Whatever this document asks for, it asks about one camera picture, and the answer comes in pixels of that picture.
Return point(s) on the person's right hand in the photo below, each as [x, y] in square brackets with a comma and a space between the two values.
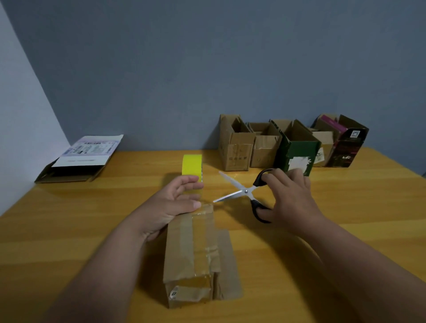
[296, 203]

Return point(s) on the person's left hand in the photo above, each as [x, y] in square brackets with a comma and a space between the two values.
[166, 206]

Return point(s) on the yellow tape roll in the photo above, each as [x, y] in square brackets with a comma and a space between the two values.
[192, 164]

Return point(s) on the black scissors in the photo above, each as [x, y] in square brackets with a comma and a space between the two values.
[246, 191]

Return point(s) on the green box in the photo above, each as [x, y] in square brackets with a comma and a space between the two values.
[298, 149]

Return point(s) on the brown carton with label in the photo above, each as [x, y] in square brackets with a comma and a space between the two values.
[264, 153]

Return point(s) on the small brown cardboard box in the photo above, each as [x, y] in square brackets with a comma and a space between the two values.
[324, 146]

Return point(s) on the pink and black carton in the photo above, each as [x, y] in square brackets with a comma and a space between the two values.
[349, 146]

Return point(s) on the plain brown carton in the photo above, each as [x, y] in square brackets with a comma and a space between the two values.
[236, 153]

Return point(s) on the black box white label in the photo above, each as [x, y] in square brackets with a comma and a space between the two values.
[86, 151]

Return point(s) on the person's left forearm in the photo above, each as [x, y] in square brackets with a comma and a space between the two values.
[96, 283]

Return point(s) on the person's right forearm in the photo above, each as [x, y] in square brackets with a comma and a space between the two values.
[369, 269]

